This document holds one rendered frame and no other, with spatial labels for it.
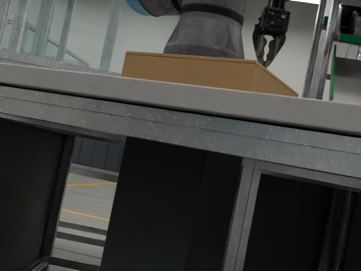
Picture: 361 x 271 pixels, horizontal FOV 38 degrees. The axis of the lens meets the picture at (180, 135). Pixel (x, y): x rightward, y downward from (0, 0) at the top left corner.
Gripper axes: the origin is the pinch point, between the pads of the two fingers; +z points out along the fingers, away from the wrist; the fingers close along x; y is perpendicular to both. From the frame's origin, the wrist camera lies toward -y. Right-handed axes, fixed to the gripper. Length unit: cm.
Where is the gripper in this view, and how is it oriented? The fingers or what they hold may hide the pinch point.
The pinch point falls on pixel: (263, 64)
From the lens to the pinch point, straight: 146.8
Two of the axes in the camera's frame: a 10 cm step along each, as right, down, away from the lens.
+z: -2.0, 9.8, -0.5
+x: 9.8, 2.0, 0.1
